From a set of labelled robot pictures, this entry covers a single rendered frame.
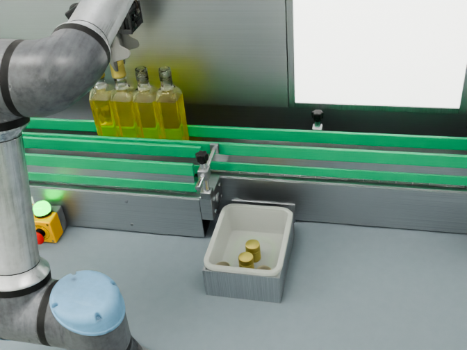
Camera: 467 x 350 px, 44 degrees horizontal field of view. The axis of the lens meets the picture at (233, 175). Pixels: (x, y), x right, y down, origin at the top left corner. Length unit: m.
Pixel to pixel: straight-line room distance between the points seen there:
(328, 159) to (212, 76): 0.37
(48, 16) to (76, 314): 0.90
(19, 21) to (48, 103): 0.84
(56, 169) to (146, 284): 0.38
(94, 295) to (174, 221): 0.48
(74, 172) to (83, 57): 0.65
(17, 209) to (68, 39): 0.29
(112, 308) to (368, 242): 0.69
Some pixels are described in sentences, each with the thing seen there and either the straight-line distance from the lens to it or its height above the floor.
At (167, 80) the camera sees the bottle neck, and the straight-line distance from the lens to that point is 1.41.
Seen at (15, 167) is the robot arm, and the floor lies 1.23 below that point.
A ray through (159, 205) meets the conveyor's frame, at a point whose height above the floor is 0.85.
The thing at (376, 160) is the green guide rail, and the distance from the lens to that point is 1.39.
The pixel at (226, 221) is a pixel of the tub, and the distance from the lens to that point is 1.42.
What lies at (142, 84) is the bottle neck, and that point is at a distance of 1.43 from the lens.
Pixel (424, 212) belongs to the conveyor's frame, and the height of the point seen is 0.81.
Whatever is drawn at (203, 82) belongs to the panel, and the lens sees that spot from 1.54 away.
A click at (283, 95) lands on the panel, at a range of 1.51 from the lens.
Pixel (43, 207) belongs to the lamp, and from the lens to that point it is 1.54.
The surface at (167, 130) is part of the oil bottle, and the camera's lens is 1.46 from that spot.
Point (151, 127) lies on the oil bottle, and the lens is 1.47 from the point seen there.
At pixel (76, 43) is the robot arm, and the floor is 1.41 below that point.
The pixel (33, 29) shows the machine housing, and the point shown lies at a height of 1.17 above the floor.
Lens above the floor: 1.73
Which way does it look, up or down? 36 degrees down
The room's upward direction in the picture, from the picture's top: 6 degrees counter-clockwise
